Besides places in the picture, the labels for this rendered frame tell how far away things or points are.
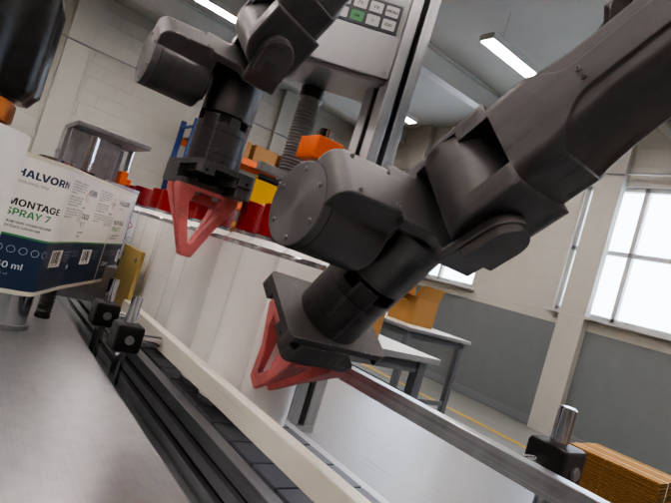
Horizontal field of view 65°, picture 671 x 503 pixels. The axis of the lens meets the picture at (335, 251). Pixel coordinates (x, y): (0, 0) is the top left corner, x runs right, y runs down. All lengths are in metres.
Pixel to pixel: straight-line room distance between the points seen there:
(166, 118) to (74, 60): 1.38
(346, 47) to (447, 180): 0.40
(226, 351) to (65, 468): 0.20
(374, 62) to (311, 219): 0.43
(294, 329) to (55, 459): 0.17
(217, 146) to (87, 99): 7.62
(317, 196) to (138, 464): 0.21
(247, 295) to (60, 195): 0.24
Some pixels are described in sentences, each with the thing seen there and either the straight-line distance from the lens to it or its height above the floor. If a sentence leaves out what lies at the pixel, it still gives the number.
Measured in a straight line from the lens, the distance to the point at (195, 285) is 0.66.
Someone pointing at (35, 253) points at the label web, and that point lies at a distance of 0.64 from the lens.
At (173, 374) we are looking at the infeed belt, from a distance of 0.61.
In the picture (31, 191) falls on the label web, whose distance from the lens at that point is 0.63.
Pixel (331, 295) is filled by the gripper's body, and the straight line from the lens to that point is 0.39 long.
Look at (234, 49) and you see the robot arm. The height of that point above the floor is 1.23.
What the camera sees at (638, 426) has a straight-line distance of 6.09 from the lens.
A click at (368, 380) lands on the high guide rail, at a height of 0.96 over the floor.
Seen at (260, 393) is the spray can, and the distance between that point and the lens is 0.50.
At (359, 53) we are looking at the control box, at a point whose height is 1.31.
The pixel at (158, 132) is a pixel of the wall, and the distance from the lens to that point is 8.36.
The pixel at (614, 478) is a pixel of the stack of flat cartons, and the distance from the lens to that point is 4.45.
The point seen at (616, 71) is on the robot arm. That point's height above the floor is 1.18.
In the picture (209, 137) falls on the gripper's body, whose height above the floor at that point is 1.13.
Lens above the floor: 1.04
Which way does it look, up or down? 2 degrees up
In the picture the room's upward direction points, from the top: 17 degrees clockwise
